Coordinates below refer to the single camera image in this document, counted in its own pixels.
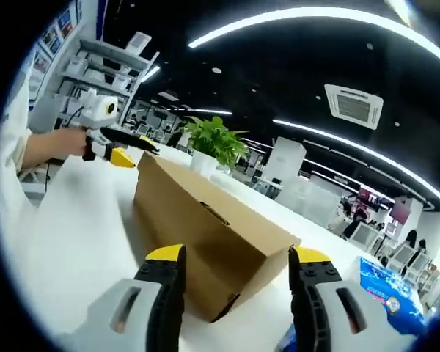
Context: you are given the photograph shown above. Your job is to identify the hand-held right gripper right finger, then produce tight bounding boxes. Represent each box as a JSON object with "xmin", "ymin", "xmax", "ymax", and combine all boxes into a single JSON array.
[{"xmin": 286, "ymin": 246, "xmax": 397, "ymax": 352}]

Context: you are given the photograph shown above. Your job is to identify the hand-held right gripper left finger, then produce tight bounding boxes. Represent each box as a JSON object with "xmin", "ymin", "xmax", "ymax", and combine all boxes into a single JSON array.
[{"xmin": 73, "ymin": 244, "xmax": 187, "ymax": 352}]

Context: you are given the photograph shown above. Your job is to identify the brown cardboard shoe box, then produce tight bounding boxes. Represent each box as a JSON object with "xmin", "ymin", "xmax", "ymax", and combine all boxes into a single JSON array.
[{"xmin": 133, "ymin": 152, "xmax": 302, "ymax": 323}]

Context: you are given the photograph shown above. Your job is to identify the blue tissue pack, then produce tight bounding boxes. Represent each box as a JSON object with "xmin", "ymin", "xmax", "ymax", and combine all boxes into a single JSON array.
[{"xmin": 357, "ymin": 255, "xmax": 428, "ymax": 337}]

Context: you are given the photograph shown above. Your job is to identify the white box on rack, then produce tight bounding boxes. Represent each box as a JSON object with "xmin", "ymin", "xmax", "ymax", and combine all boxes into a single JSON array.
[{"xmin": 126, "ymin": 31, "xmax": 152, "ymax": 56}]

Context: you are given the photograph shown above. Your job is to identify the person's left hand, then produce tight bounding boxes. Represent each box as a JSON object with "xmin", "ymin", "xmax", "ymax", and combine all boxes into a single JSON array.
[{"xmin": 47, "ymin": 126, "xmax": 92, "ymax": 161}]

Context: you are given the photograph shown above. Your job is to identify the white storage bin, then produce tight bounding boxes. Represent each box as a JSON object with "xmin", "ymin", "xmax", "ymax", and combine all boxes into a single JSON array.
[
  {"xmin": 65, "ymin": 56, "xmax": 89, "ymax": 74},
  {"xmin": 109, "ymin": 73, "xmax": 133, "ymax": 91}
]

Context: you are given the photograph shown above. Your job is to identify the white metal shelf rack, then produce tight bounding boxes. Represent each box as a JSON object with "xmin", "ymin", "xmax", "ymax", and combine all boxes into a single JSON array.
[{"xmin": 54, "ymin": 38, "xmax": 161, "ymax": 129}]

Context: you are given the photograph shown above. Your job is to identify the white office chair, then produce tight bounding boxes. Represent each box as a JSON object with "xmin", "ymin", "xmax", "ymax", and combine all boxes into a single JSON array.
[
  {"xmin": 386, "ymin": 243, "xmax": 415, "ymax": 276},
  {"xmin": 406, "ymin": 252, "xmax": 433, "ymax": 283},
  {"xmin": 351, "ymin": 221, "xmax": 378, "ymax": 252}
]

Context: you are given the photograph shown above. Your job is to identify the frosted partition panel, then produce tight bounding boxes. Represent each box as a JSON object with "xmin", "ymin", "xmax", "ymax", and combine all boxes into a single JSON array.
[{"xmin": 276, "ymin": 175, "xmax": 342, "ymax": 227}]

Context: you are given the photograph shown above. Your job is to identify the potted green plant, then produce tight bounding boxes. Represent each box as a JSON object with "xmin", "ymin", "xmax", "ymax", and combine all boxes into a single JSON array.
[{"xmin": 185, "ymin": 116, "xmax": 250, "ymax": 180}]

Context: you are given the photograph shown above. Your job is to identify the person in white shirt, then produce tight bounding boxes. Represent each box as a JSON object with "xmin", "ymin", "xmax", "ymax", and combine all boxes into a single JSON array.
[{"xmin": 0, "ymin": 62, "xmax": 45, "ymax": 257}]

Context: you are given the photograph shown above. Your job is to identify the curved ceiling light strip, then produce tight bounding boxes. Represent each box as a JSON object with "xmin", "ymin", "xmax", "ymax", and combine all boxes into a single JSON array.
[
  {"xmin": 272, "ymin": 119, "xmax": 440, "ymax": 212},
  {"xmin": 188, "ymin": 6, "xmax": 440, "ymax": 69}
]

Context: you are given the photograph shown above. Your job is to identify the ceiling air conditioner vent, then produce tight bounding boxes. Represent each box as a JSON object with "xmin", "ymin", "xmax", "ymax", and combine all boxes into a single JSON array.
[{"xmin": 323, "ymin": 83, "xmax": 385, "ymax": 131}]

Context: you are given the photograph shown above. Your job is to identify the row of wall posters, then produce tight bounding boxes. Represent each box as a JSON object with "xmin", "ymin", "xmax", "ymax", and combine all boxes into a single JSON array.
[{"xmin": 29, "ymin": 0, "xmax": 84, "ymax": 111}]

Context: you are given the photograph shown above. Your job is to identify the red wall screen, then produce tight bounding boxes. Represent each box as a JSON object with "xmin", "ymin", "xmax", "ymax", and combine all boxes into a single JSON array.
[
  {"xmin": 390, "ymin": 201, "xmax": 411, "ymax": 224},
  {"xmin": 357, "ymin": 186, "xmax": 386, "ymax": 212}
]

